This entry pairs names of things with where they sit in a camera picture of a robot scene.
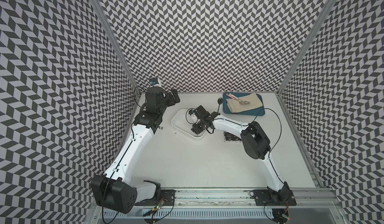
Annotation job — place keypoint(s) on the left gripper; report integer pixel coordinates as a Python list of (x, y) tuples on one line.
[(172, 101)]

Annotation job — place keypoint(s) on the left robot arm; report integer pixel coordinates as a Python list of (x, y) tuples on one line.
[(113, 189)]

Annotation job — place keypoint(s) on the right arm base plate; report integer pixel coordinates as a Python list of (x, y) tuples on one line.
[(265, 197)]

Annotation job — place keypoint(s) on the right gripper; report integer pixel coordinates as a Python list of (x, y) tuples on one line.
[(198, 130)]

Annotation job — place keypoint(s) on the black tissue pack in box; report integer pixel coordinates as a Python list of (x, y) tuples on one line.
[(236, 139)]

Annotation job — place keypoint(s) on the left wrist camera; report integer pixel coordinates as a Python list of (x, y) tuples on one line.
[(155, 82)]

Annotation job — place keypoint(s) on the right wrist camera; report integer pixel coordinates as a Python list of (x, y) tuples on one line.
[(193, 113)]

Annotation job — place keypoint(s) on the white plastic storage box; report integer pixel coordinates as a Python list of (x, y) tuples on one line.
[(183, 122)]

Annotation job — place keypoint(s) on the black spoon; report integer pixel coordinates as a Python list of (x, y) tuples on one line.
[(220, 101)]

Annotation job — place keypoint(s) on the red handled utensil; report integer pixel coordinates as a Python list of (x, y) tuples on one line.
[(241, 102)]

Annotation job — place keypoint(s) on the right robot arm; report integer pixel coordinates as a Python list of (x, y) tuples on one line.
[(255, 141)]

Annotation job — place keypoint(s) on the aluminium front rail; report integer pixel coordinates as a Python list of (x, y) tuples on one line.
[(310, 198)]

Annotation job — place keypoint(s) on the black tissue pack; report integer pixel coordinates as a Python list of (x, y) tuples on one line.
[(229, 137), (236, 139)]

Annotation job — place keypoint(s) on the blue tray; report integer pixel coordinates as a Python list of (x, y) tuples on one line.
[(255, 112)]

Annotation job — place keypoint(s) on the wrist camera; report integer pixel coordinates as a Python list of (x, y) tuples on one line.
[(155, 82), (193, 113)]

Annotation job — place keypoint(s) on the beige folded cloth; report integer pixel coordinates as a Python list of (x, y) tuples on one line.
[(235, 107)]

